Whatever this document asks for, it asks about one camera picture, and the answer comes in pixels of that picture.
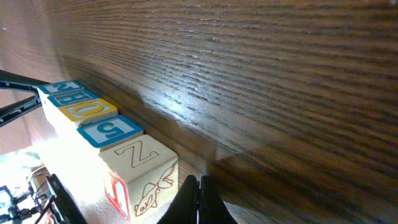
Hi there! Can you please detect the yellow edged wooden block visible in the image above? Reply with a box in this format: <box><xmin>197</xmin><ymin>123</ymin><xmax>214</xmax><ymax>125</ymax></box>
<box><xmin>75</xmin><ymin>115</ymin><xmax>144</xmax><ymax>179</ymax></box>

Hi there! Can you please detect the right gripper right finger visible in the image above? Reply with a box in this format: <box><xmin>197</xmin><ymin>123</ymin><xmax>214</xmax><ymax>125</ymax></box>
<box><xmin>198</xmin><ymin>175</ymin><xmax>237</xmax><ymax>224</ymax></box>

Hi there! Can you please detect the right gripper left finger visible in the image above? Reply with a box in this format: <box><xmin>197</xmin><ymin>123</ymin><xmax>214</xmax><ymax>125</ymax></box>
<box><xmin>157</xmin><ymin>175</ymin><xmax>199</xmax><ymax>224</ymax></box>

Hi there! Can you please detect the red edged picture block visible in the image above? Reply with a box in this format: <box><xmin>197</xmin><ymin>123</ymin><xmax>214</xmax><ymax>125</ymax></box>
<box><xmin>37</xmin><ymin>80</ymin><xmax>85</xmax><ymax>127</ymax></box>

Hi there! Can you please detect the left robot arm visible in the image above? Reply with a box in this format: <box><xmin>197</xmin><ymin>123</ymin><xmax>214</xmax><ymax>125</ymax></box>
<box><xmin>1</xmin><ymin>70</ymin><xmax>86</xmax><ymax>224</ymax></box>

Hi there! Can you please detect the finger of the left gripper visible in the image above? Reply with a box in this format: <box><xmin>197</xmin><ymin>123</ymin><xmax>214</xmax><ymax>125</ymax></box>
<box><xmin>1</xmin><ymin>70</ymin><xmax>48</xmax><ymax>127</ymax></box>

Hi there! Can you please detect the red letter U block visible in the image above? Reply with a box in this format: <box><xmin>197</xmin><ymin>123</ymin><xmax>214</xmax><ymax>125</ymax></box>
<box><xmin>44</xmin><ymin>90</ymin><xmax>98</xmax><ymax>136</ymax></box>

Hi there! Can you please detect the red letter I block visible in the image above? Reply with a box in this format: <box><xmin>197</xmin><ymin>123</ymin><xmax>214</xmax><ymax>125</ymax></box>
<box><xmin>99</xmin><ymin>134</ymin><xmax>178</xmax><ymax>223</ymax></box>

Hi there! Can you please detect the green edged wooden block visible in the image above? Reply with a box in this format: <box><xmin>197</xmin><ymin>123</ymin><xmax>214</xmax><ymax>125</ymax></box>
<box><xmin>57</xmin><ymin>98</ymin><xmax>119</xmax><ymax>156</ymax></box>

